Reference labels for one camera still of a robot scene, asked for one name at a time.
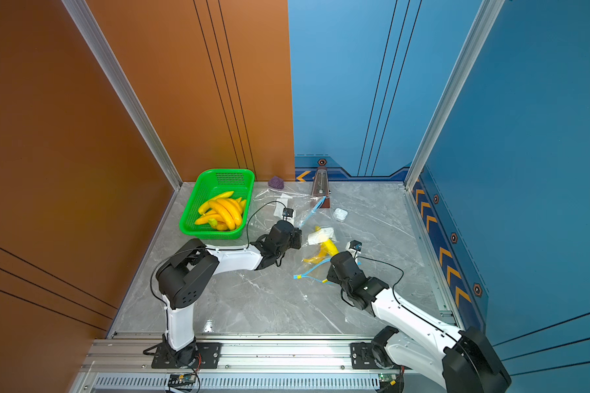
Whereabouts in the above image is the clear zip-top bag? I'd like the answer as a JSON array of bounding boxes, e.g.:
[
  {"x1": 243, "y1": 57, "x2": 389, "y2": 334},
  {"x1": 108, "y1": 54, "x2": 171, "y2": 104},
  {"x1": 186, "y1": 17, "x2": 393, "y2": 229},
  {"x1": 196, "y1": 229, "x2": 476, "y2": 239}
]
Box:
[
  {"x1": 244, "y1": 188, "x2": 321, "y2": 243},
  {"x1": 293, "y1": 225, "x2": 362, "y2": 284}
]

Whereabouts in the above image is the yellow banana bunch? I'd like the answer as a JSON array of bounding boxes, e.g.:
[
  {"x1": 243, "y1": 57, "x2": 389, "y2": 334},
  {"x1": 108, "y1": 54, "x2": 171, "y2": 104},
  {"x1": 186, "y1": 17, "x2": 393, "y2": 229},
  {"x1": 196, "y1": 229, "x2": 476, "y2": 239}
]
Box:
[
  {"x1": 194, "y1": 193, "x2": 246, "y2": 232},
  {"x1": 303, "y1": 226, "x2": 339, "y2": 265}
]

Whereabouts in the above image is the single yellow banana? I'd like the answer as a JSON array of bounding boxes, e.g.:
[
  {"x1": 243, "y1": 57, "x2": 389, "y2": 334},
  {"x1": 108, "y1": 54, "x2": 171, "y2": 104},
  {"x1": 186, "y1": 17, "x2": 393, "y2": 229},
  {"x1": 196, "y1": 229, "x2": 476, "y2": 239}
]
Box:
[
  {"x1": 197, "y1": 190, "x2": 235, "y2": 216},
  {"x1": 216, "y1": 198, "x2": 243, "y2": 228},
  {"x1": 208, "y1": 200, "x2": 237, "y2": 230}
]

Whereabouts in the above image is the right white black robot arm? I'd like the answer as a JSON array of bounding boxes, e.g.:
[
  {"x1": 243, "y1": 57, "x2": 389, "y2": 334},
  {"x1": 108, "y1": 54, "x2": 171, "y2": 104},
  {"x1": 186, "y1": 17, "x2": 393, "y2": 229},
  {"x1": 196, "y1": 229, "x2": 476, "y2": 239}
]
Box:
[{"x1": 329, "y1": 252, "x2": 512, "y2": 392}]

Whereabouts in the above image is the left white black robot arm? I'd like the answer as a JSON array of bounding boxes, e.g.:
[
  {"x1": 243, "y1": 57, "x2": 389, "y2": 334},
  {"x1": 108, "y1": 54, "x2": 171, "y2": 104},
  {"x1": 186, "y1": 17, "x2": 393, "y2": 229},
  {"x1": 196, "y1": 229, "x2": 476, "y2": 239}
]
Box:
[{"x1": 155, "y1": 220, "x2": 302, "y2": 368}]

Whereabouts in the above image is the purple cube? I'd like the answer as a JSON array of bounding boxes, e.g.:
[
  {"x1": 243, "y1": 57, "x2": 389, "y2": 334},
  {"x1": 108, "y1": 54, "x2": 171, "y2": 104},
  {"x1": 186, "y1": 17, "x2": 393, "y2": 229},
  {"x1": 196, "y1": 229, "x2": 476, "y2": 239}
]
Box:
[{"x1": 267, "y1": 176, "x2": 285, "y2": 190}]

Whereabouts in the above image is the brown wooden metronome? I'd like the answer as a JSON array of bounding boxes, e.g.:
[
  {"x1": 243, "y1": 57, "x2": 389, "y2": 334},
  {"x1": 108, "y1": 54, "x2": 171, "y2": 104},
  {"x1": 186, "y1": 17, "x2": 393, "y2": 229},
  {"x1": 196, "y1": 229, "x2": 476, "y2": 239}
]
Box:
[{"x1": 311, "y1": 165, "x2": 330, "y2": 209}]

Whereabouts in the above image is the small white object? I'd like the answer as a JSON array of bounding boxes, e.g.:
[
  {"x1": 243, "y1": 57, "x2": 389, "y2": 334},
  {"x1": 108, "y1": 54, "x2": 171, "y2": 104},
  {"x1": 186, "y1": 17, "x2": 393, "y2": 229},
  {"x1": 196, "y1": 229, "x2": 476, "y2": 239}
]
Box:
[{"x1": 333, "y1": 208, "x2": 348, "y2": 222}]

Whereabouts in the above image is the green plastic basket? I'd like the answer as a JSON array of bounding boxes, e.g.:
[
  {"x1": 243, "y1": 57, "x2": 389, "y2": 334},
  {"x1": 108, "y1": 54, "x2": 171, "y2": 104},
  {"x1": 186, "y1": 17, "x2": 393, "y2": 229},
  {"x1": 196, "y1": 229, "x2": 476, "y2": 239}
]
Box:
[{"x1": 179, "y1": 169, "x2": 255, "y2": 240}]

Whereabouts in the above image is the green circuit board right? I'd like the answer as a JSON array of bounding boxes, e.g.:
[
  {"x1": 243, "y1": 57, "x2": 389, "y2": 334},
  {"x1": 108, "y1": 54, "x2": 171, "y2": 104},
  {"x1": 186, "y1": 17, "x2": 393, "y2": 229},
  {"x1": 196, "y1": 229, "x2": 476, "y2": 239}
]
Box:
[{"x1": 379, "y1": 373, "x2": 401, "y2": 391}]

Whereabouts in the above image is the green circuit board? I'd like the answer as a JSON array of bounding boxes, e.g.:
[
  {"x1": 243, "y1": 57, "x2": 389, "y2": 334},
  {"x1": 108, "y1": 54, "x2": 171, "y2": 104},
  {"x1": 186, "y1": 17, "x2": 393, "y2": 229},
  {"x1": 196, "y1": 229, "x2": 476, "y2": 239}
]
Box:
[
  {"x1": 379, "y1": 373, "x2": 401, "y2": 391},
  {"x1": 167, "y1": 373, "x2": 199, "y2": 391}
]

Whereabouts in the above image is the green circuit board left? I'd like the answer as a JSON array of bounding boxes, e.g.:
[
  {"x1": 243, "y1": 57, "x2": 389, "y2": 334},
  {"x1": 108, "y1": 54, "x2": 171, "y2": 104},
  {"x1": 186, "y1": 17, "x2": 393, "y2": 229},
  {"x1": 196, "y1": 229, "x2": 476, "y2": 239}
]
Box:
[{"x1": 167, "y1": 373, "x2": 199, "y2": 391}]

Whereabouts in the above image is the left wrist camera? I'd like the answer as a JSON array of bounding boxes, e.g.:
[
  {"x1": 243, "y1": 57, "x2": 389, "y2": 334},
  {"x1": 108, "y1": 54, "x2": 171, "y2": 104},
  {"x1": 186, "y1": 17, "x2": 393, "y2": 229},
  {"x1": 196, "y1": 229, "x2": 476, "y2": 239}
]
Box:
[{"x1": 282, "y1": 207, "x2": 294, "y2": 221}]

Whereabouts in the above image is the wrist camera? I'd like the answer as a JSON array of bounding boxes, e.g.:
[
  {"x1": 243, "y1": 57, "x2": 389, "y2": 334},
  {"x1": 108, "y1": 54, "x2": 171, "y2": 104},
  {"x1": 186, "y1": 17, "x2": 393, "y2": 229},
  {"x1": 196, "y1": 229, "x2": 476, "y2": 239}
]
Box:
[
  {"x1": 347, "y1": 240, "x2": 362, "y2": 258},
  {"x1": 282, "y1": 207, "x2": 294, "y2": 221}
]

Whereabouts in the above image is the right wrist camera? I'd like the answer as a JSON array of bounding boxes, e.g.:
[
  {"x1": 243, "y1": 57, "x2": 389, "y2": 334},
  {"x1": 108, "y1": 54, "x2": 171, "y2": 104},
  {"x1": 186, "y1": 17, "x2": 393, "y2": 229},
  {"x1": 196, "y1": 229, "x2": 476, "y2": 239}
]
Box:
[{"x1": 347, "y1": 240, "x2": 362, "y2": 258}]

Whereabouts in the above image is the aluminium rail base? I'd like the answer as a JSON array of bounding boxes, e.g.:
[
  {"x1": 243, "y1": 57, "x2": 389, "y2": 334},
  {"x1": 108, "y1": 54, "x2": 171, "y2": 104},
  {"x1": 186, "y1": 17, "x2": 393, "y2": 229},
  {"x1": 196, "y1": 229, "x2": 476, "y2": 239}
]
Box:
[{"x1": 68, "y1": 333, "x2": 488, "y2": 393}]

